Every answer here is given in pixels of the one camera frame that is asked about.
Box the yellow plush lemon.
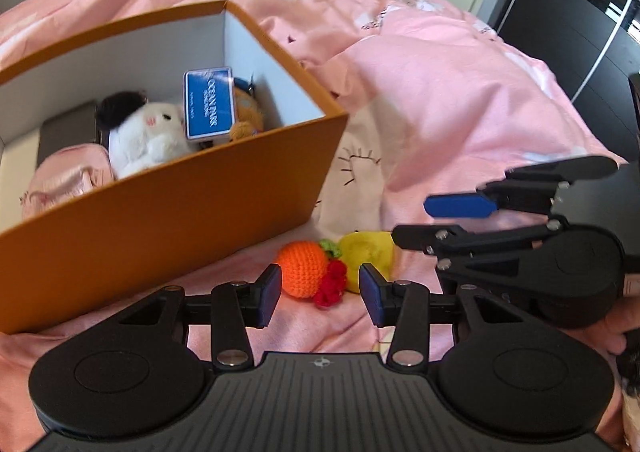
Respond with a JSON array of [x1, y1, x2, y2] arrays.
[[338, 231, 399, 294]]

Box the white and black plush toy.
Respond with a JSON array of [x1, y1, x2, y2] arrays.
[[95, 90, 199, 179]]

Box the orange-brown plush toy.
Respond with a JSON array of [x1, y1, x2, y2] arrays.
[[229, 77, 266, 143]]

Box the pink printed blanket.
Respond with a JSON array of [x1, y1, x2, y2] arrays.
[[0, 0, 632, 445]]

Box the orange crochet fruit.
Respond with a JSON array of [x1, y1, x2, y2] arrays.
[[275, 239, 342, 297]]

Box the person's right hand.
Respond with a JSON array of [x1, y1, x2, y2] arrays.
[[587, 301, 640, 450]]

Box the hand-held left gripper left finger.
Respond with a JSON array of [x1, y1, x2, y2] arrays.
[[120, 263, 284, 371]]

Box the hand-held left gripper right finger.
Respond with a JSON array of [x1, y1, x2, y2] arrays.
[[359, 263, 517, 369]]

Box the orange cardboard box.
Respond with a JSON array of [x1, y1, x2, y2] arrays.
[[0, 0, 350, 336]]

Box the pink plush toy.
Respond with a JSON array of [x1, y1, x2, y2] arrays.
[[21, 143, 116, 221]]

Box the red crochet berries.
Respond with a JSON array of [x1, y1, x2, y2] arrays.
[[313, 259, 349, 307]]

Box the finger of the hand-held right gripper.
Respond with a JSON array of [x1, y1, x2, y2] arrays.
[[391, 222, 566, 294], [423, 155, 618, 220]]

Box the blue Ocean Park tag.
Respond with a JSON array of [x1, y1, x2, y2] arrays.
[[183, 66, 237, 141]]

